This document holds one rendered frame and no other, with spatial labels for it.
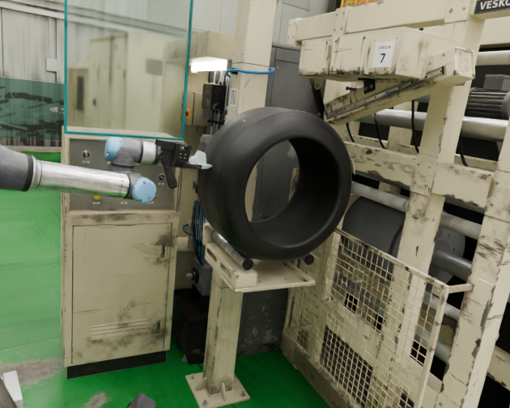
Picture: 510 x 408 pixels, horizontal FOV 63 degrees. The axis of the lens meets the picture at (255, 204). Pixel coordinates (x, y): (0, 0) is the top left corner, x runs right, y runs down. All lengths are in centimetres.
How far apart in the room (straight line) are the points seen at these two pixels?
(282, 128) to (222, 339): 116
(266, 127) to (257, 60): 48
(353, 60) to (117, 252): 142
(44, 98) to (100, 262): 842
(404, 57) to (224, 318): 141
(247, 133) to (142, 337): 141
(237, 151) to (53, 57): 926
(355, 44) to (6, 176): 120
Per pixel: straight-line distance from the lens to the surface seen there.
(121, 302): 233
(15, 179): 117
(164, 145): 144
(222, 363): 227
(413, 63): 152
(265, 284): 169
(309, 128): 153
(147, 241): 221
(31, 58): 1047
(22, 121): 1042
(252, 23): 187
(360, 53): 161
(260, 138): 144
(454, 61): 150
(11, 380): 144
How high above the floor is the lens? 150
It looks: 14 degrees down
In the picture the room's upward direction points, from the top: 7 degrees clockwise
